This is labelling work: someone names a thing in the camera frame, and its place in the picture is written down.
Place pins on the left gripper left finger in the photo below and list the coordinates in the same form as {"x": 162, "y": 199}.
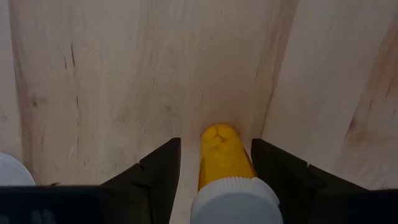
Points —
{"x": 158, "y": 174}

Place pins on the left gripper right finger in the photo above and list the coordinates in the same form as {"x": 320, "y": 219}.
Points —
{"x": 280, "y": 168}

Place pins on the small amber medicine bottle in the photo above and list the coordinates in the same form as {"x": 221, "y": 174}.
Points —
{"x": 222, "y": 161}

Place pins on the small pale yellow medicine bottle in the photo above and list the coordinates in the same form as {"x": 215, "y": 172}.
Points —
{"x": 12, "y": 172}

